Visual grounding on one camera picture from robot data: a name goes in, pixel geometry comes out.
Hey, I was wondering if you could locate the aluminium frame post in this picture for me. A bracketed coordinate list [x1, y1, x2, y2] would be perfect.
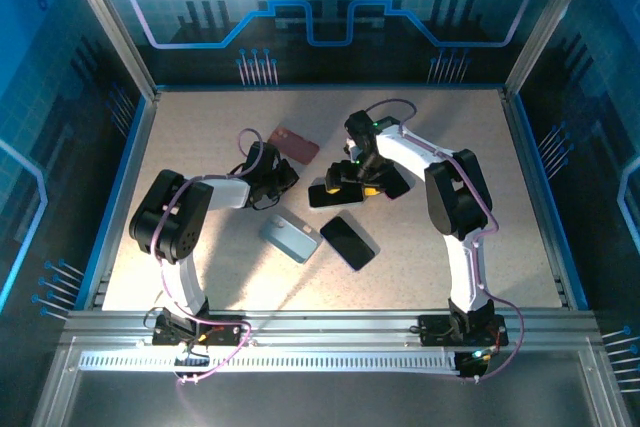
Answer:
[55, 0, 162, 101]
[502, 0, 604, 98]

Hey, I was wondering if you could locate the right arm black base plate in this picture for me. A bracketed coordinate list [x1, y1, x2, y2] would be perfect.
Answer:
[418, 314, 510, 348]

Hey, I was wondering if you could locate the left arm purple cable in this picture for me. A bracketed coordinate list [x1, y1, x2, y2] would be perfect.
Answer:
[144, 127, 261, 388]

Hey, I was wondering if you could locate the aluminium cross rail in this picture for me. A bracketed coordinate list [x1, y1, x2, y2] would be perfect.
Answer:
[62, 309, 604, 348]

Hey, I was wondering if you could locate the black controller board with led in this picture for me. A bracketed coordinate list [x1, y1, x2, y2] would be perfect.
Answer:
[457, 349, 496, 382]

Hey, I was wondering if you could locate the aluminium side rail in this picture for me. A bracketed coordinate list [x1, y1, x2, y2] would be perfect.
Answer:
[82, 91, 161, 312]
[502, 89, 589, 311]

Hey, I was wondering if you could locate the grey blue phone case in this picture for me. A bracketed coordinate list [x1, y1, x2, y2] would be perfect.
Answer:
[307, 180, 365, 210]

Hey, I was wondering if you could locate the white slotted cable duct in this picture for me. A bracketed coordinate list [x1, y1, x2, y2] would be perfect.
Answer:
[78, 351, 459, 374]

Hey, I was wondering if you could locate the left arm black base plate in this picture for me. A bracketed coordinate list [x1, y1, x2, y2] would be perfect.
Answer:
[151, 314, 251, 348]

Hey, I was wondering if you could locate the grey metal panel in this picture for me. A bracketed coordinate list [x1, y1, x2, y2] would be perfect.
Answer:
[32, 336, 634, 427]

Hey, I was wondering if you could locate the light blue phone case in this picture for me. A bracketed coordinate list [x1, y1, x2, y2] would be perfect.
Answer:
[258, 214, 322, 264]

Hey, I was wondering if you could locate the black phone pink frame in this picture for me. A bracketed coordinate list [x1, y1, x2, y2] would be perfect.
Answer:
[379, 169, 412, 201]

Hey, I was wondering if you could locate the red phone case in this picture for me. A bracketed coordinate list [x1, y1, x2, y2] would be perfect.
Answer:
[267, 126, 321, 164]

